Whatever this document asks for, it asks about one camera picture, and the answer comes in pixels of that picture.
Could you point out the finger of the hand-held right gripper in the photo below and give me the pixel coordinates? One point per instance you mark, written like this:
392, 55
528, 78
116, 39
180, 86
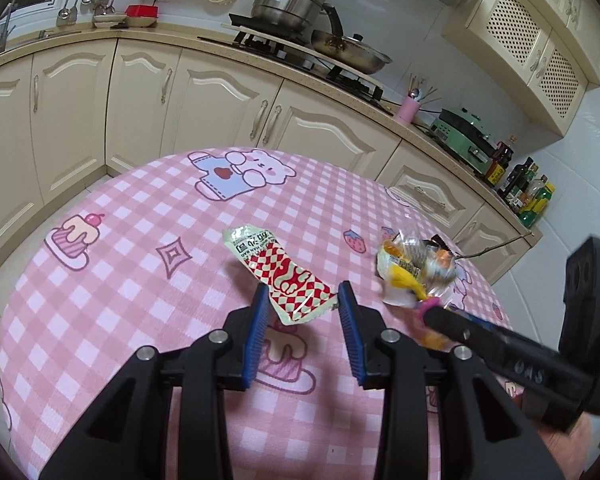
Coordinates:
475, 320
460, 332

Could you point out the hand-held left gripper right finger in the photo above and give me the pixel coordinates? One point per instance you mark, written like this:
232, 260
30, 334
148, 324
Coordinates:
350, 340

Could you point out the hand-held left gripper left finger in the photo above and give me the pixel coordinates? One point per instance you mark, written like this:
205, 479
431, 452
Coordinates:
257, 340

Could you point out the pink candy wrapper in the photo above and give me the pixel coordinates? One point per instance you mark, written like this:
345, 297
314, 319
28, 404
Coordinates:
427, 305

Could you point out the red white checked wrapper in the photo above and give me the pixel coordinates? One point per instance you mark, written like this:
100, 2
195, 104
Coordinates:
280, 275

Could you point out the yellow wrapper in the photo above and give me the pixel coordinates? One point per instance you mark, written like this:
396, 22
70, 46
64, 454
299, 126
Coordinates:
407, 282

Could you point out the thin brown twig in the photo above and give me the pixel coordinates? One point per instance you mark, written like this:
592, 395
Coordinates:
495, 247

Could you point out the clear plastic wrapper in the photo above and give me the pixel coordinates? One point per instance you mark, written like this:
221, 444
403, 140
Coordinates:
405, 255

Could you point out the person's right hand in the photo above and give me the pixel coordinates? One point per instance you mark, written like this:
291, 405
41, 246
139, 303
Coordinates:
570, 445

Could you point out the green bottle yellow cap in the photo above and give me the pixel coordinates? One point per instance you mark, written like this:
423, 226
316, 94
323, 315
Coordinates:
537, 210

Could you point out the dark green oil bottle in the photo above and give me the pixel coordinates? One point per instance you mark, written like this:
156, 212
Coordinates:
524, 187

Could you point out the clear oil bottle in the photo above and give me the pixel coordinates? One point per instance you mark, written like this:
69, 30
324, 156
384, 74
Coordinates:
536, 192

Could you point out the pink checked tablecloth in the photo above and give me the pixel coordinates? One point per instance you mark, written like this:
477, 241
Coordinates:
130, 270

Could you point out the dark glass bottle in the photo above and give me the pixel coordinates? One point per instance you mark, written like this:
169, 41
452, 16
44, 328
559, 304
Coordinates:
515, 180

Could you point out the green electric cooker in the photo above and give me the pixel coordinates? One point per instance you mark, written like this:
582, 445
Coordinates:
460, 132

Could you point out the pink utensil cup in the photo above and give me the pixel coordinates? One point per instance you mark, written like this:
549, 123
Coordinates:
409, 111

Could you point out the bundle of chopsticks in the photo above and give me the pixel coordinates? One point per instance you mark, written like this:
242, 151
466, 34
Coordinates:
422, 91

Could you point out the steel frying pan with lid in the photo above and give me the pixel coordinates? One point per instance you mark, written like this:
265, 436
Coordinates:
350, 52

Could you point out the black gas stove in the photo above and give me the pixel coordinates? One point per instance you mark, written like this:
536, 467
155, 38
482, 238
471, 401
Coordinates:
260, 47

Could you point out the beige kitchen countertop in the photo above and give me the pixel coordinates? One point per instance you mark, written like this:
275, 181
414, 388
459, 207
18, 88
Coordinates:
180, 39

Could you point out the black induction cooker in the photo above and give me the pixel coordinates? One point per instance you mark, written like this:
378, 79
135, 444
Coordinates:
250, 22

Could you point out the white bowl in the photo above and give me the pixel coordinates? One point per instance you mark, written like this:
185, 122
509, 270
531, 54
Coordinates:
141, 22

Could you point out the red box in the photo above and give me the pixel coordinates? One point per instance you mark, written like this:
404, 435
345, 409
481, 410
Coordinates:
142, 11

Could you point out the stack of bowls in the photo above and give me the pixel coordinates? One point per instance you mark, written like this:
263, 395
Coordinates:
109, 20

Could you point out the steel faucet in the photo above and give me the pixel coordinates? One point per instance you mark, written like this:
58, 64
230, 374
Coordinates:
7, 25

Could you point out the cream upper wall cabinets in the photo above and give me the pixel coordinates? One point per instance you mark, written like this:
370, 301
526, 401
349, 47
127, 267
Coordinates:
530, 20

